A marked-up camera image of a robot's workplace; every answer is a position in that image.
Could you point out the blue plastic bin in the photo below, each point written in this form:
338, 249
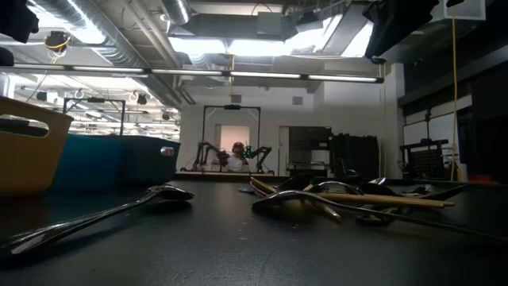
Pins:
91, 163

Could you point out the grey wall vent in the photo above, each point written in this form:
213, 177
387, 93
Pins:
236, 99
297, 100

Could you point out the distant wooden table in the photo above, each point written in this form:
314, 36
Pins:
198, 173

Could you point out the black perforated cart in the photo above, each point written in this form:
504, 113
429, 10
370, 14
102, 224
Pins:
426, 163

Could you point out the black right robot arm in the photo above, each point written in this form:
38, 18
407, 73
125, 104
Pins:
397, 24

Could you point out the dark shelf unit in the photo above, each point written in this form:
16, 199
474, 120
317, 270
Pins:
309, 139

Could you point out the silver spiral air duct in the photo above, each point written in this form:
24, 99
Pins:
119, 55

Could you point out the black ceiling camera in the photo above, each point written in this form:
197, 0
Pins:
377, 60

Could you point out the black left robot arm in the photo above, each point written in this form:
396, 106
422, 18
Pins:
16, 20

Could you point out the grey ceiling air unit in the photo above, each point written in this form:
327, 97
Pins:
238, 25

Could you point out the grey-blue plastic bin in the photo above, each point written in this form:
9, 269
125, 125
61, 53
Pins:
147, 163

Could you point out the pale door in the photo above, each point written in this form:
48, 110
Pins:
238, 135

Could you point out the white ceiling box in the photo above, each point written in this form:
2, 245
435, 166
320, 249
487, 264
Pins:
464, 12

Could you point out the person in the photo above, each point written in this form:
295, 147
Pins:
237, 163

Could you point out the black robot station frame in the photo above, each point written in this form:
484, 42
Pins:
121, 119
203, 135

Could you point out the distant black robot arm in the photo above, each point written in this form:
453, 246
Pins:
262, 153
206, 153

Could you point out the long ceiling light bar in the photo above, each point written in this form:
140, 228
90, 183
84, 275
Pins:
262, 74

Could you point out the black cabinet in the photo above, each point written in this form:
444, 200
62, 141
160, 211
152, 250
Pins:
357, 155

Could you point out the whiteboard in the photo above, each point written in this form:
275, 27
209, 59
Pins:
412, 131

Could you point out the yellow plastic bin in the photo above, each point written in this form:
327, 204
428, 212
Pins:
28, 163

